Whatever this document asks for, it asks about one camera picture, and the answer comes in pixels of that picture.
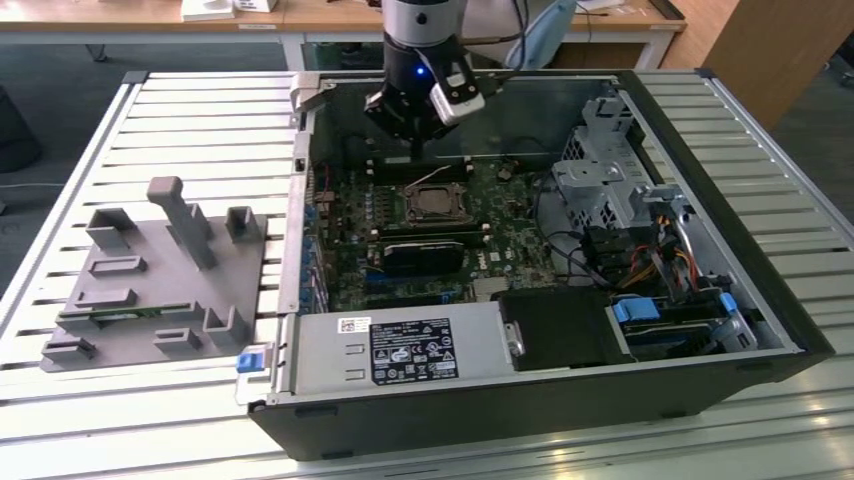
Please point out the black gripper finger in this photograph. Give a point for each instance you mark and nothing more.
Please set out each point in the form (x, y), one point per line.
(390, 115)
(430, 130)

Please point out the thin metal locking lever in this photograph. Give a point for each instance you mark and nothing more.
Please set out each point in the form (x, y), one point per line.
(430, 177)

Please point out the silver CPU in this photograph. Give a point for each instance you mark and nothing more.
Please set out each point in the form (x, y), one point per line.
(430, 200)

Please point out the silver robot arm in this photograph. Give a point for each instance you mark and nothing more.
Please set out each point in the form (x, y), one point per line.
(420, 20)

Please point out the black CPU socket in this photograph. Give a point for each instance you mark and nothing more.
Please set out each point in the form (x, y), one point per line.
(403, 202)

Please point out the black RAM slot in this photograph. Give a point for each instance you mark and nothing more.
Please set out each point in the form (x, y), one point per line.
(394, 172)

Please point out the black RAM stick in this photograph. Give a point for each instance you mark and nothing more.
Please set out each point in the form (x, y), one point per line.
(430, 232)

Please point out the small black graphics card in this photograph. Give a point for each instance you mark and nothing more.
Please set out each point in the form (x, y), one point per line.
(422, 259)

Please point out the white box with dark label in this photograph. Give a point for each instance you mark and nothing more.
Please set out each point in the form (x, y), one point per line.
(256, 5)

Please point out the green motherboard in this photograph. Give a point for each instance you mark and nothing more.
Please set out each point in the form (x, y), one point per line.
(514, 245)

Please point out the silver drive cage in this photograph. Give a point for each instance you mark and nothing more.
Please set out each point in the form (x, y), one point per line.
(590, 192)

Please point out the small silver heat sink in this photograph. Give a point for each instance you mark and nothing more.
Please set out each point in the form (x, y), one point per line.
(488, 289)

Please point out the wooden desk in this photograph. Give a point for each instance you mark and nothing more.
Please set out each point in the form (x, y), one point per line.
(134, 25)
(634, 24)

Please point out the blue disk carrier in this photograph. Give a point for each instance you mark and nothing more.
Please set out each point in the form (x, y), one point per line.
(634, 311)

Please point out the grey parts rack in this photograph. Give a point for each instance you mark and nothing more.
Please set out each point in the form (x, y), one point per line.
(160, 290)

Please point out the silver power supply unit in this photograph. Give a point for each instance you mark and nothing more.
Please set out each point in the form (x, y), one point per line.
(314, 360)

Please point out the wooden cabinet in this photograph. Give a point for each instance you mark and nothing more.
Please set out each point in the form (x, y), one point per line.
(767, 50)

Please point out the green RAM stick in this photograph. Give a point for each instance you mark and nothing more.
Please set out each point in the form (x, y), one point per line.
(150, 312)

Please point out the blue case latch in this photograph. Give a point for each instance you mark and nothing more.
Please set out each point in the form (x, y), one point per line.
(250, 363)

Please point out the small blue clip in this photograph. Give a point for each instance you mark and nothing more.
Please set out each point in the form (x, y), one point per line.
(727, 304)

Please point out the black PC case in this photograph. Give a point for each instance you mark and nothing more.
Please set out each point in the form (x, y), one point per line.
(467, 425)

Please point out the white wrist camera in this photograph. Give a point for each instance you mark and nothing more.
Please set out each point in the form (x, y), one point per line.
(460, 102)

